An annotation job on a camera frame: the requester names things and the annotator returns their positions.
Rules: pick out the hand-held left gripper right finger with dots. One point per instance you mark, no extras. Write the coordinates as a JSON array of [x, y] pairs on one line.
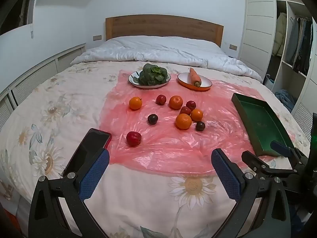
[[226, 176]]

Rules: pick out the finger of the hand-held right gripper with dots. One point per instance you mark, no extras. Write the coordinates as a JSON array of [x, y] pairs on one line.
[[281, 148], [255, 163]]

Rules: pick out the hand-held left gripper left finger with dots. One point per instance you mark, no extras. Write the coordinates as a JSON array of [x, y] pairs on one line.
[[95, 173]]

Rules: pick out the green tray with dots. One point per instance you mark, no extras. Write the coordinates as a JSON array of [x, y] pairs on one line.
[[260, 124]]

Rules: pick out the red apple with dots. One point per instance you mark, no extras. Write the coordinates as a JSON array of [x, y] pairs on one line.
[[191, 104], [184, 110], [133, 138], [161, 99]]

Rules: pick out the dark plum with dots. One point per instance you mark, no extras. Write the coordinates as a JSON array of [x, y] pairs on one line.
[[152, 119], [200, 126]]

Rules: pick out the small orange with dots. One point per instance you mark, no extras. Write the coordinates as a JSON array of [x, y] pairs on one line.
[[135, 103]]

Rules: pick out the black phone with red case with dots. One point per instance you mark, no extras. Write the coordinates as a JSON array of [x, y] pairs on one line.
[[86, 148]]

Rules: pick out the blue towel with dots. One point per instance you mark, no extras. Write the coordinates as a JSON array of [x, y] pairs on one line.
[[284, 99]]

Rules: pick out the white bag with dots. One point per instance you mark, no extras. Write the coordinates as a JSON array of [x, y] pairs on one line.
[[268, 82]]

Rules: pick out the pink plastic sheet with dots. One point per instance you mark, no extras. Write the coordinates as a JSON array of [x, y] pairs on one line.
[[161, 151]]

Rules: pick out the floral bed cover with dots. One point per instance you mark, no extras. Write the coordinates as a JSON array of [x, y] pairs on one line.
[[62, 99]]

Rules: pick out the white plate with dark rim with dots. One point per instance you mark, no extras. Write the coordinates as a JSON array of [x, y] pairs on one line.
[[132, 79]]

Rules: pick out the carrot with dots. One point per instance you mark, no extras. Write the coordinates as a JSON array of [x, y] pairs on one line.
[[194, 76]]

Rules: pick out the orange and white plate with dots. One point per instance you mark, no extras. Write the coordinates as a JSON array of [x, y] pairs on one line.
[[184, 79]]

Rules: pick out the hanging dark clothes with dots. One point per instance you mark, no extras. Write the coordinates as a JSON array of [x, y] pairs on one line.
[[301, 44]]

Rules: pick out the leafy green vegetable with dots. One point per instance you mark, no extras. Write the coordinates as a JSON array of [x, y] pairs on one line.
[[151, 75]]

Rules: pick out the beige jacket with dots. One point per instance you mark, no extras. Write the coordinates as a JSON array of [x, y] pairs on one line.
[[280, 34]]

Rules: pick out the white slatted radiator cover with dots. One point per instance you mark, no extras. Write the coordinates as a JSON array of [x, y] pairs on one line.
[[37, 74]]

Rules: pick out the white open wardrobe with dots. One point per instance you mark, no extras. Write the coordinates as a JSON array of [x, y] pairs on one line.
[[257, 17]]

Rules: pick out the white duvet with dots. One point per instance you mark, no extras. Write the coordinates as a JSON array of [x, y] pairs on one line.
[[161, 47]]

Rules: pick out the wooden headboard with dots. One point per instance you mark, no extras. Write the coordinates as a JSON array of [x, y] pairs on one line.
[[161, 26]]

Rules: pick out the window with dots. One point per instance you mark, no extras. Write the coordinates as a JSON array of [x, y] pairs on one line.
[[26, 12]]

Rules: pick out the wall socket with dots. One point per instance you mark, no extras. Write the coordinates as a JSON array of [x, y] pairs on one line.
[[97, 38], [233, 47]]

